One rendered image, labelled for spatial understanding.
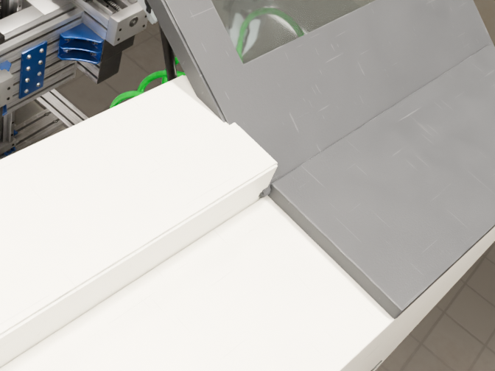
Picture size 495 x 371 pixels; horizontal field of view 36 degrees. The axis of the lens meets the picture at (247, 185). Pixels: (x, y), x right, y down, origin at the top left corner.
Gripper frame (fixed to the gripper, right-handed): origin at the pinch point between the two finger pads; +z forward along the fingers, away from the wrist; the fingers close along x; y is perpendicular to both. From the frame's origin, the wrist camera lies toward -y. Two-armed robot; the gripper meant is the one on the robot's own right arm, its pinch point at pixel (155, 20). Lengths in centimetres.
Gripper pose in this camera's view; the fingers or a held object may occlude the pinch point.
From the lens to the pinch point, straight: 185.7
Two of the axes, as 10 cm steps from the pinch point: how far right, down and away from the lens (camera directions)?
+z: -2.7, 6.1, 7.5
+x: -6.8, 4.3, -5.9
